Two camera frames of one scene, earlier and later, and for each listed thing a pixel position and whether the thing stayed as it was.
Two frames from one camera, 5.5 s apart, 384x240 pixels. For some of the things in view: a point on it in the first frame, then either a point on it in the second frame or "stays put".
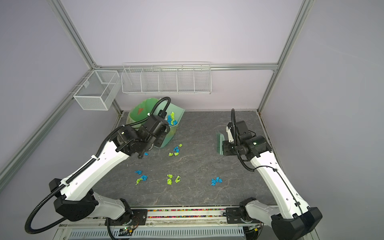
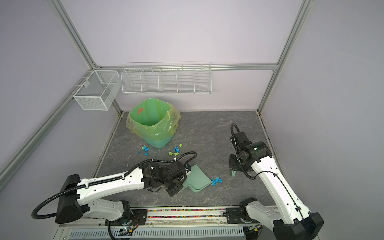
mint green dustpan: (166, 108) → (196, 180)
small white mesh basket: (97, 91) stays put
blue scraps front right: (217, 180) stays put
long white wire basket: (166, 77) stays put
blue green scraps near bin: (176, 150) stays put
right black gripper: (227, 151) → (233, 165)
